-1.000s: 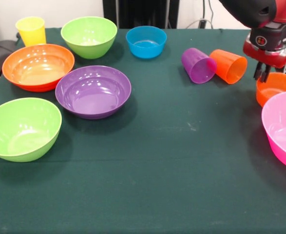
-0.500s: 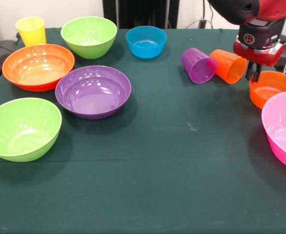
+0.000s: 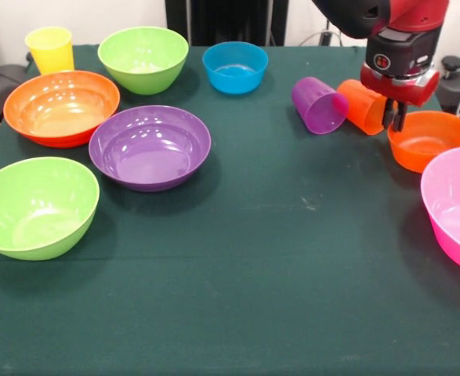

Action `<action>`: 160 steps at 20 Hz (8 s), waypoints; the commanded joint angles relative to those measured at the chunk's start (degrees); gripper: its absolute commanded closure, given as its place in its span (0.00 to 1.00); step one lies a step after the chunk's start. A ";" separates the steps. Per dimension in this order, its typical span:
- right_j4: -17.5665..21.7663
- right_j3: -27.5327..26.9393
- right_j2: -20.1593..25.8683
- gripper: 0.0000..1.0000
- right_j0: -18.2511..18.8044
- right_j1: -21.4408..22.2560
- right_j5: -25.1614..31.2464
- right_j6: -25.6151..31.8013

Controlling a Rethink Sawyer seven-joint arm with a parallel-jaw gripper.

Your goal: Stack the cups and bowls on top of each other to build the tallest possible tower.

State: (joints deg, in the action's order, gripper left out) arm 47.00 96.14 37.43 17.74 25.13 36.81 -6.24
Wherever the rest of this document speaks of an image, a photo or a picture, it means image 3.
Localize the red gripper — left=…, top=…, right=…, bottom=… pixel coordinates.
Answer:
left=360, top=63, right=441, bottom=133

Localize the orange plastic cup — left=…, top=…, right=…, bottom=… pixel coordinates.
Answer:
left=335, top=79, right=389, bottom=136

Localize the black office chair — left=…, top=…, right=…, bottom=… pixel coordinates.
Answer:
left=0, top=29, right=31, bottom=126

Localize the purple plastic cup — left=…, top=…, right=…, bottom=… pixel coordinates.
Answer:
left=291, top=76, right=350, bottom=136

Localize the black stand with knob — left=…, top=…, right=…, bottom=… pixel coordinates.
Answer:
left=435, top=56, right=460, bottom=132

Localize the dark green tablecloth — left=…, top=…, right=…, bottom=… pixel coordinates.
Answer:
left=0, top=43, right=460, bottom=376

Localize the blue plastic bowl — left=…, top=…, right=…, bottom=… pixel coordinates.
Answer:
left=201, top=42, right=270, bottom=95

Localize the grey cable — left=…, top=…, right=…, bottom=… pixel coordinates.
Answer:
left=298, top=30, right=344, bottom=47

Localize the small orange plastic bowl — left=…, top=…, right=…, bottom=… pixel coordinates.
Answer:
left=386, top=110, right=460, bottom=174

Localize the purple plastic bowl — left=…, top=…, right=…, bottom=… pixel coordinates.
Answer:
left=88, top=104, right=212, bottom=193

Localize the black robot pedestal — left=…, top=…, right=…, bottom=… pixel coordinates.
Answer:
left=165, top=0, right=289, bottom=47

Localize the yellow plastic cup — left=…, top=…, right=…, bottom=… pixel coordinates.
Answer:
left=24, top=26, right=75, bottom=76

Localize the pink plastic bowl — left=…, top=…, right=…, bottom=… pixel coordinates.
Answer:
left=420, top=145, right=460, bottom=276

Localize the wide orange plastic bowl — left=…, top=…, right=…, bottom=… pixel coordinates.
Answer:
left=2, top=70, right=121, bottom=149

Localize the lime green plastic bowl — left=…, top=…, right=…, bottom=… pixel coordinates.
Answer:
left=97, top=26, right=190, bottom=96
left=0, top=156, right=100, bottom=262

